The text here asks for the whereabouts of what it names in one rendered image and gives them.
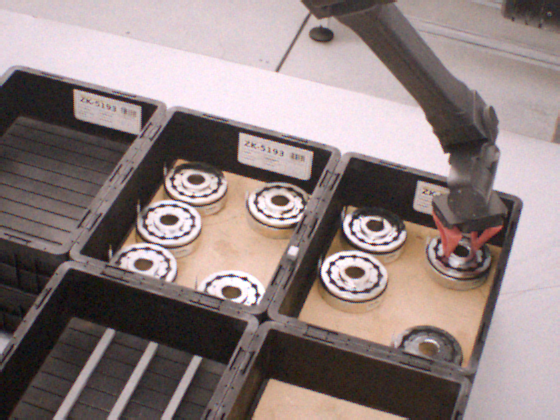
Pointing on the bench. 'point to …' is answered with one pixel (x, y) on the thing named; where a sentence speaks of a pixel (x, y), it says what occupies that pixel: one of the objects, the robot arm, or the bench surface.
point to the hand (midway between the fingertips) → (460, 248)
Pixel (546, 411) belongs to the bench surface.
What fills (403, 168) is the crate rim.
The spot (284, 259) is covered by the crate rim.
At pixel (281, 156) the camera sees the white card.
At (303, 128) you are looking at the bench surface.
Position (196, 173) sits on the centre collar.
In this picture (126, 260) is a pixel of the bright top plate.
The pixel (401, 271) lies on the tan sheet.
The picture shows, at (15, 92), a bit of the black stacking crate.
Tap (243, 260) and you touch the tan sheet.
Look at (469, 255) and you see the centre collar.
